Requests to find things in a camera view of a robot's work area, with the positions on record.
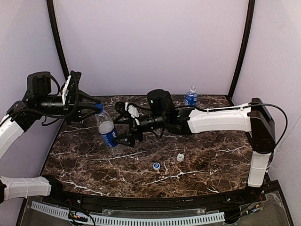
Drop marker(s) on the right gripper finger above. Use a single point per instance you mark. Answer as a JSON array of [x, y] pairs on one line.
[[127, 140], [122, 120]]

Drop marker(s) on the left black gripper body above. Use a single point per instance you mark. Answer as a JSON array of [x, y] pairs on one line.
[[75, 102]]

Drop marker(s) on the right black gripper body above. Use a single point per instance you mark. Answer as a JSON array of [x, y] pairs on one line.
[[134, 123]]

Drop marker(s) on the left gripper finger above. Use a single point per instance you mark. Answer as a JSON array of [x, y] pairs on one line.
[[81, 115], [87, 102]]

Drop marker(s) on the blue cap water bottle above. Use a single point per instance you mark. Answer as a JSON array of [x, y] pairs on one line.
[[108, 132]]

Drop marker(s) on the white blue bottle cap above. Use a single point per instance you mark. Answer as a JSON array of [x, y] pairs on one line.
[[156, 166]]

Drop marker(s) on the clear bottle cap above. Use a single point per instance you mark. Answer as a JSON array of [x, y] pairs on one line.
[[180, 157]]

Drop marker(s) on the white cap water bottle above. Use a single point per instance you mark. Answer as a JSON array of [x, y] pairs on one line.
[[191, 96]]

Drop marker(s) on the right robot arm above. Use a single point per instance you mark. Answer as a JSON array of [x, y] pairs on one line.
[[252, 117]]

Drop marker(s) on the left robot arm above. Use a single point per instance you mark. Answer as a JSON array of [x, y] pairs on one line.
[[69, 103]]

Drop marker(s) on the small circuit board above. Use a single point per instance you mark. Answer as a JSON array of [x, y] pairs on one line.
[[77, 216]]

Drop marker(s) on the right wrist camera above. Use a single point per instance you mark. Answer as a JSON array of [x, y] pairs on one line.
[[128, 110]]

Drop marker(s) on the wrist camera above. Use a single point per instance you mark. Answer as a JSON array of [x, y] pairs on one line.
[[68, 90], [128, 110]]

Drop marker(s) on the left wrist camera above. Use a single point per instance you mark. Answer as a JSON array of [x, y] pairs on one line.
[[68, 90]]

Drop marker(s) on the black front table rail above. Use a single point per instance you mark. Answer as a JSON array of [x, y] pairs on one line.
[[222, 201]]

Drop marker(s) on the left black frame post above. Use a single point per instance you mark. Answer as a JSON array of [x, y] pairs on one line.
[[58, 42]]

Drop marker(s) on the black frame post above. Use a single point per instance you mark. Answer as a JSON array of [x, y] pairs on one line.
[[58, 42], [243, 47]]

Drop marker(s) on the white slotted cable duct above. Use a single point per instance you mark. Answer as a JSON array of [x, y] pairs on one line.
[[130, 218]]

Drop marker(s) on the right black frame post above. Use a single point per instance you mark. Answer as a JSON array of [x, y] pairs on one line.
[[243, 47]]

